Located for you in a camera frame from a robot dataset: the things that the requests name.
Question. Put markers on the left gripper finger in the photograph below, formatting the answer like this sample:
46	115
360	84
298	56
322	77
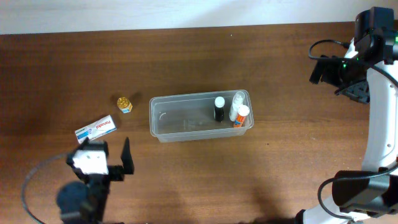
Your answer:
85	142
127	161

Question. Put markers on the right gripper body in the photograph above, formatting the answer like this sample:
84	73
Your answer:
329	71

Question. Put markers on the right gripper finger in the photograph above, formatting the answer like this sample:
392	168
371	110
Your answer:
317	73
357	91

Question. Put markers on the white spray bottle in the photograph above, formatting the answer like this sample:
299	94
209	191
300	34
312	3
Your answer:
237	101

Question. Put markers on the orange tube white cap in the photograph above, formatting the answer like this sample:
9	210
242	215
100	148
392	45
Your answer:
243	112

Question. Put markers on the dark bottle white cap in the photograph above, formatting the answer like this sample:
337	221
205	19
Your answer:
219	109

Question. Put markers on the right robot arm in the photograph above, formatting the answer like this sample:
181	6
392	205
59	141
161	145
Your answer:
366	74

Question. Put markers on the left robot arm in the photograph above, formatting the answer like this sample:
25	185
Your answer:
84	201

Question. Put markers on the clear plastic container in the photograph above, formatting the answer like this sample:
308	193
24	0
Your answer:
191	116

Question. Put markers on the white Panadol box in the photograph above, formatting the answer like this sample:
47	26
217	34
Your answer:
95	130

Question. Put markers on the small gold-lid balm jar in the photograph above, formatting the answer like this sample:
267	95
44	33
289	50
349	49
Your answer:
124	104

